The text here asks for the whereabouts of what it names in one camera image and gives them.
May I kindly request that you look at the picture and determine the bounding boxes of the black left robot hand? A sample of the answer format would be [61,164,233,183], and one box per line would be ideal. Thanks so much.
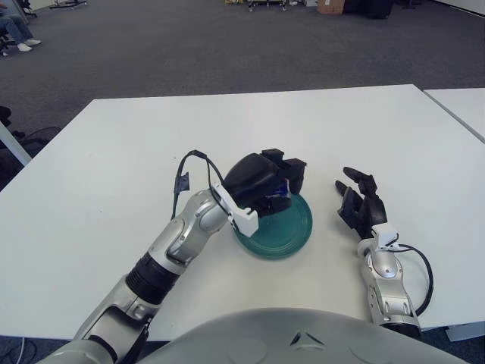
[210,148,307,235]

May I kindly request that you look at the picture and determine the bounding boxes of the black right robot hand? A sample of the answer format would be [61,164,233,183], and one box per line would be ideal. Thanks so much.
[334,166,399,251]

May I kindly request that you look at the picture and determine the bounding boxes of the blue gum pack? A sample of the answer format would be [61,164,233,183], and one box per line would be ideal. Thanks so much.
[264,180,293,202]

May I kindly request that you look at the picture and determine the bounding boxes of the green round plate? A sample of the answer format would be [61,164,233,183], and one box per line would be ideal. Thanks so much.
[230,193,314,260]

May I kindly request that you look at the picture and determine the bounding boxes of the white neighbouring table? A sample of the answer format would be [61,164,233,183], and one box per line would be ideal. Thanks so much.
[423,87,485,143]

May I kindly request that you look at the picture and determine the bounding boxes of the white table foot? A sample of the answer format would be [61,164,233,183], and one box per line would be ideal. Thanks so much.
[446,325,485,343]

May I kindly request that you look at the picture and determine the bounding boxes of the grey robot torso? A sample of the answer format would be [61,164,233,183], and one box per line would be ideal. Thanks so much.
[136,307,471,364]

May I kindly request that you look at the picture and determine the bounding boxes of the metal wheeled rack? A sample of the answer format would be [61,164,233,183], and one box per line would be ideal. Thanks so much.
[246,0,301,12]

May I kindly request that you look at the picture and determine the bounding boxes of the brown cardboard box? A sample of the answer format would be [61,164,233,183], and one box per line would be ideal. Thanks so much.
[317,0,345,14]

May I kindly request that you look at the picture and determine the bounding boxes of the black bulky seat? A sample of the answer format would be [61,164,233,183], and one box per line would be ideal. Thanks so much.
[343,0,393,19]

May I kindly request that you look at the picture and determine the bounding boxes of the white table leg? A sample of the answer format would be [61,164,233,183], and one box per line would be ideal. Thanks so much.
[0,120,32,167]

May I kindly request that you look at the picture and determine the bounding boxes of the seated person in jeans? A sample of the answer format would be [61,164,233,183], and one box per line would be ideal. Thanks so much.
[0,0,42,52]

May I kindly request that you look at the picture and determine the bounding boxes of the black office chair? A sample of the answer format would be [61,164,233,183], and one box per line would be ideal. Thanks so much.
[0,26,18,57]

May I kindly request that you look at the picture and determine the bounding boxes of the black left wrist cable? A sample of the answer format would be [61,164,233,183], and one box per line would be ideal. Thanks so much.
[170,150,228,221]

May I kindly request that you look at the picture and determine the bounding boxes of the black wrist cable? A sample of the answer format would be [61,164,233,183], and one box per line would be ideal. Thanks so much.
[396,244,434,315]
[170,150,228,221]

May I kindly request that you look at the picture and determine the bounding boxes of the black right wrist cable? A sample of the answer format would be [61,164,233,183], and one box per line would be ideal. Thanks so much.
[396,244,434,315]

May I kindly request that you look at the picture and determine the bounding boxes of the black floor cables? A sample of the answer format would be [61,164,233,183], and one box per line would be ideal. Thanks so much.
[13,127,61,147]

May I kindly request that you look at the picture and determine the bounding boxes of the white floor cable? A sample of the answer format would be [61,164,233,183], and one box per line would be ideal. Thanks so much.
[0,334,39,364]

